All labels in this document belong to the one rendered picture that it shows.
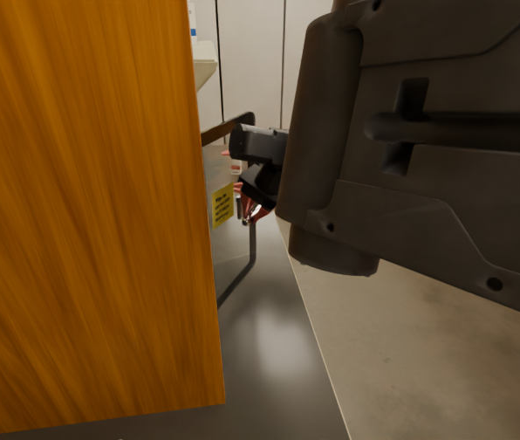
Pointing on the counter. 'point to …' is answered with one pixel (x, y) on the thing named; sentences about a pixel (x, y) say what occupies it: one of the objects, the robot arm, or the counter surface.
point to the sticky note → (222, 204)
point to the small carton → (193, 24)
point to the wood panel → (85, 216)
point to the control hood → (203, 62)
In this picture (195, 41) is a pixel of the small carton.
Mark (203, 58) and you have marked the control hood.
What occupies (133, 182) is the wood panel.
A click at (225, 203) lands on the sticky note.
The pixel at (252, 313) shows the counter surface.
